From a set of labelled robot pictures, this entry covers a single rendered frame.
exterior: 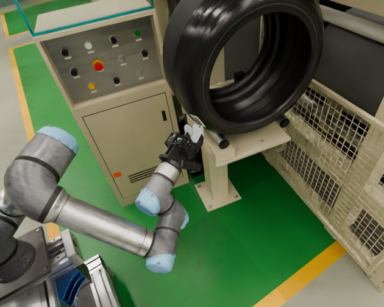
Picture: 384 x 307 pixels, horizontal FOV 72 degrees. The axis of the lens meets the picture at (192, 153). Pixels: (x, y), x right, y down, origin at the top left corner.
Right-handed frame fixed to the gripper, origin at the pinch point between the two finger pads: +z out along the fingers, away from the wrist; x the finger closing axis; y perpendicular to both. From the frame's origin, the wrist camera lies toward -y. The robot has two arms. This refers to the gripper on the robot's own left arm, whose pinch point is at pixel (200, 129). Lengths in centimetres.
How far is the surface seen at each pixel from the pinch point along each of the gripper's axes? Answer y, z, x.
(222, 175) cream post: -73, 32, 40
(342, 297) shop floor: -121, -6, -32
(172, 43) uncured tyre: 27.5, 11.3, 2.0
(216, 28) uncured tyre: 28.0, 10.7, -15.4
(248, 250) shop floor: -103, -2, 19
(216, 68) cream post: -0.7, 42.4, 13.9
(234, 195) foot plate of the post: -98, 33, 41
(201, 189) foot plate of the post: -89, 28, 65
